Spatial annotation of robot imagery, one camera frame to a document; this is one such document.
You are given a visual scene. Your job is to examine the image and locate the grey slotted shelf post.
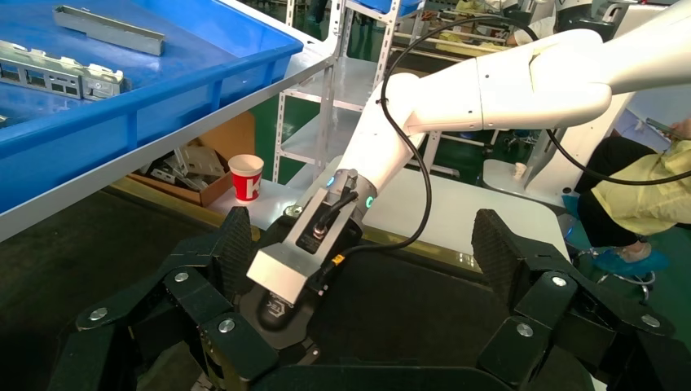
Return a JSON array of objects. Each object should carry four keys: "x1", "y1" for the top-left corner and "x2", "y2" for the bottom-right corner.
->
[{"x1": 317, "y1": 0, "x2": 348, "y2": 182}]

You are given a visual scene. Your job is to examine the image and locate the seated worker yellow smock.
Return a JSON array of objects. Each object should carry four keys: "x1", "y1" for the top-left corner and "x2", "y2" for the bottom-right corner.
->
[{"x1": 574, "y1": 115, "x2": 691, "y2": 266}]

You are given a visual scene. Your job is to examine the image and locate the silver metal channel part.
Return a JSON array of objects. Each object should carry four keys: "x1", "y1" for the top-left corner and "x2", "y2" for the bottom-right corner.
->
[
  {"x1": 51, "y1": 4, "x2": 167, "y2": 58},
  {"x1": 0, "y1": 39, "x2": 131, "y2": 103}
]

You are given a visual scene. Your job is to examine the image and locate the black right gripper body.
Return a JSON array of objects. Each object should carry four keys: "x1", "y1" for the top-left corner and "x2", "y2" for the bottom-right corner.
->
[{"x1": 239, "y1": 229, "x2": 364, "y2": 351}]

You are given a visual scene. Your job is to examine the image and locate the brown cardboard box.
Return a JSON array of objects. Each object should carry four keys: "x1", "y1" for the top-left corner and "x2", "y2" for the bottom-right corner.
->
[{"x1": 128, "y1": 110, "x2": 257, "y2": 209}]

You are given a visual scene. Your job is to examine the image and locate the black camera cable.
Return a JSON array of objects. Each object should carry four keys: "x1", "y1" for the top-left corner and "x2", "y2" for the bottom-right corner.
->
[{"x1": 317, "y1": 15, "x2": 691, "y2": 283}]

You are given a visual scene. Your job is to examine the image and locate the black felt container brass edges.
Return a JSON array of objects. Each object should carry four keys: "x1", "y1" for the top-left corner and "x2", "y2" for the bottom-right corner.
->
[{"x1": 237, "y1": 215, "x2": 570, "y2": 381}]

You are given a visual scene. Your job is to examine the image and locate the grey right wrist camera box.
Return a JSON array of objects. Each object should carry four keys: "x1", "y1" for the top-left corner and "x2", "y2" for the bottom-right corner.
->
[{"x1": 245, "y1": 168, "x2": 379, "y2": 306}]

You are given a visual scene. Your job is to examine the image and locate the grey metal bracket pile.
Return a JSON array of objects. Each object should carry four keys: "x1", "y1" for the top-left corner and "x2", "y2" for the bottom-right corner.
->
[{"x1": 137, "y1": 142, "x2": 229, "y2": 193}]

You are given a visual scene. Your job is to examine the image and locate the red white paper cup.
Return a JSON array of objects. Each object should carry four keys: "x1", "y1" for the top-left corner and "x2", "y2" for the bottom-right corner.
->
[{"x1": 227, "y1": 153, "x2": 266, "y2": 205}]

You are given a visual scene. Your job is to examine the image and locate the blue plastic bin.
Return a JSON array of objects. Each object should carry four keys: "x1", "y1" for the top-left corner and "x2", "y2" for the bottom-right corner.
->
[{"x1": 353, "y1": 0, "x2": 428, "y2": 15}]

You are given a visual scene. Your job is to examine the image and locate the white pedestal stand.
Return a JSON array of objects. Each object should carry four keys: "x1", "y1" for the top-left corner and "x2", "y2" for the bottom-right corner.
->
[{"x1": 526, "y1": 91, "x2": 639, "y2": 209}]

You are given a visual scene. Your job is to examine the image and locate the blue shoe cover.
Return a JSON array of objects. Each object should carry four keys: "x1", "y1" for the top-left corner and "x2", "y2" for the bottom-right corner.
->
[{"x1": 590, "y1": 244, "x2": 671, "y2": 277}]

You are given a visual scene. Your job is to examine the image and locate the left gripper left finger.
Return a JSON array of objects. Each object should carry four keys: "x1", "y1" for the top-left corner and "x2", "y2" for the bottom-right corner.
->
[{"x1": 47, "y1": 206, "x2": 282, "y2": 391}]

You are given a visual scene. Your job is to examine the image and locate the grey slotted angle rack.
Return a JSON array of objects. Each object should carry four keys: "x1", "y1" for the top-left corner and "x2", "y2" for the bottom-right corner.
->
[{"x1": 272, "y1": 0, "x2": 491, "y2": 186}]

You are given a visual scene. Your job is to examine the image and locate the blue plastic tray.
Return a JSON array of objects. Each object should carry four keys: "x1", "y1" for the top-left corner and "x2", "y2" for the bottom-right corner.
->
[{"x1": 0, "y1": 0, "x2": 305, "y2": 215}]

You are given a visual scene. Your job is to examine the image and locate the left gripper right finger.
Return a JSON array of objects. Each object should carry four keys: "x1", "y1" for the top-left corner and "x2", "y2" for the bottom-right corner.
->
[{"x1": 471, "y1": 209, "x2": 691, "y2": 391}]

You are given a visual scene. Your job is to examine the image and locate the chrome stool base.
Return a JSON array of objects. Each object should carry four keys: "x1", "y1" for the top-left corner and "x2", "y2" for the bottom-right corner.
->
[{"x1": 561, "y1": 213, "x2": 655, "y2": 305}]

